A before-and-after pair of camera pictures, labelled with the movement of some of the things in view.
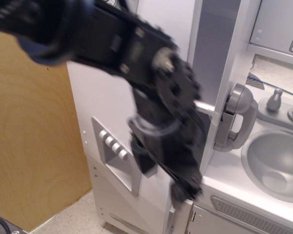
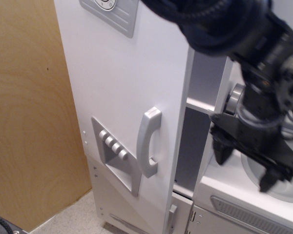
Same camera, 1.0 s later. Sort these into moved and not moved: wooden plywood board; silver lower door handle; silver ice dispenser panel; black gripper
Moved: black gripper
Not moved: silver lower door handle; silver ice dispenser panel; wooden plywood board
